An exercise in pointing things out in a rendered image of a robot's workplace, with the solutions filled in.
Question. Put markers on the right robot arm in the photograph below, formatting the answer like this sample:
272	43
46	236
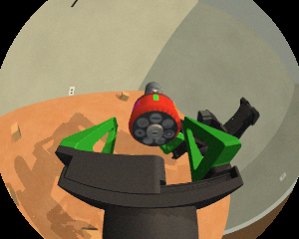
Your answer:
236	126

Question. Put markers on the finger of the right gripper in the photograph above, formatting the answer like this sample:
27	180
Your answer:
169	147

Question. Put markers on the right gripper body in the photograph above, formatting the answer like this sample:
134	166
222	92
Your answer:
181	149

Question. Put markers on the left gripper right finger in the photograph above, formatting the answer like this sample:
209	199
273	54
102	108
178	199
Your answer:
221	147

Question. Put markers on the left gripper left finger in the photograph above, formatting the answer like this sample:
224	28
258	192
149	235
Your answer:
85	139

